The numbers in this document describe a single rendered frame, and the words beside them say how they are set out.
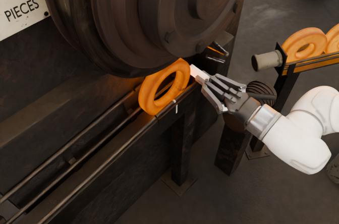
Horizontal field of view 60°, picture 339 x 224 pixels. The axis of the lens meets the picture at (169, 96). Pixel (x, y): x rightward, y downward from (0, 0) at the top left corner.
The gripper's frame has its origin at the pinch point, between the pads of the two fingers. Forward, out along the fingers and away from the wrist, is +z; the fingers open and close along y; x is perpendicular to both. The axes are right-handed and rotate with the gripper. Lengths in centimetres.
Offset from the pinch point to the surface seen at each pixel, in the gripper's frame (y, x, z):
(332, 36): 43.6, 3.0, -22.2
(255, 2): 152, -79, 51
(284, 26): 140, -76, 18
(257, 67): 22.0, -6.5, -9.5
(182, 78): -4.9, 0.3, 2.1
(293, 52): 32.9, -2.2, -15.6
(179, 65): -6.9, 7.6, 2.4
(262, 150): 38, -71, -26
